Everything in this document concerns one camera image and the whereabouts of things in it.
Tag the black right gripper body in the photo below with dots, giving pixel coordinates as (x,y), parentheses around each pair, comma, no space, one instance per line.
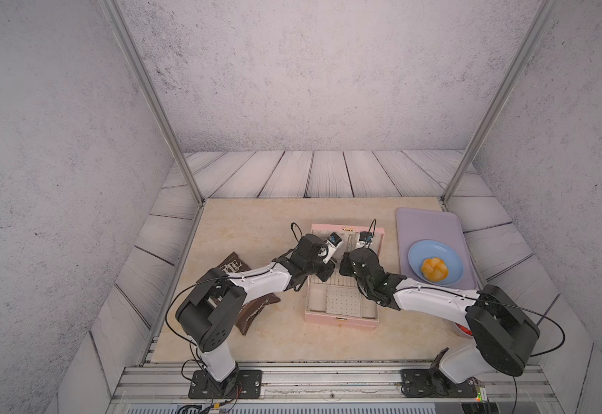
(348,267)

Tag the yellow braided bread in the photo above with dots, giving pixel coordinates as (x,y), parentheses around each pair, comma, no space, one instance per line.
(434,270)

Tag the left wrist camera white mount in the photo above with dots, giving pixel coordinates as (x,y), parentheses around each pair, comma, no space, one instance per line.
(332,244)

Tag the silver right frame post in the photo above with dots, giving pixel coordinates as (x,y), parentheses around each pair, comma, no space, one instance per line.
(539,24)

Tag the brown kettle chips bag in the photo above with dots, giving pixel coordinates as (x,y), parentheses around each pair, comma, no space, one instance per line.
(234,264)

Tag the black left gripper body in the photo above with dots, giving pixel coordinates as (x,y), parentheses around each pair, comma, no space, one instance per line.
(319,268)

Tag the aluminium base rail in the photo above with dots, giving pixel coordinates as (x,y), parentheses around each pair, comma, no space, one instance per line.
(360,384)

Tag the blue plate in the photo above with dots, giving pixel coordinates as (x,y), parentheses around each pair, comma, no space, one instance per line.
(425,249)

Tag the lilac tray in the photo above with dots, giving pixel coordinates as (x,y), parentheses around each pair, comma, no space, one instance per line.
(427,234)

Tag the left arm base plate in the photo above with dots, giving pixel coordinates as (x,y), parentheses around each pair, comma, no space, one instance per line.
(244,384)

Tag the pink bowl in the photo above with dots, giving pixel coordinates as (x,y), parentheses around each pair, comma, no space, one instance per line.
(463,331)

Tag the pink jewelry box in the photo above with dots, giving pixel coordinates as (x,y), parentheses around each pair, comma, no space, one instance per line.
(338,301)

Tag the silver frame post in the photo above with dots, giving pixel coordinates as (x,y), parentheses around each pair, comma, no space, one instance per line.
(136,64)
(539,24)

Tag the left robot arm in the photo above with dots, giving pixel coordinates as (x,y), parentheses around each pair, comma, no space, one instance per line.
(211,309)

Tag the silver left frame post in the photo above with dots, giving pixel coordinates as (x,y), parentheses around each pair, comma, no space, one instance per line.
(136,64)

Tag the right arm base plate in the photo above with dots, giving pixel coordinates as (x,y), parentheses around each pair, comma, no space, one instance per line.
(427,383)

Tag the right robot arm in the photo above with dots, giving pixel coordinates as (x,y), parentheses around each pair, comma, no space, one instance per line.
(503,336)

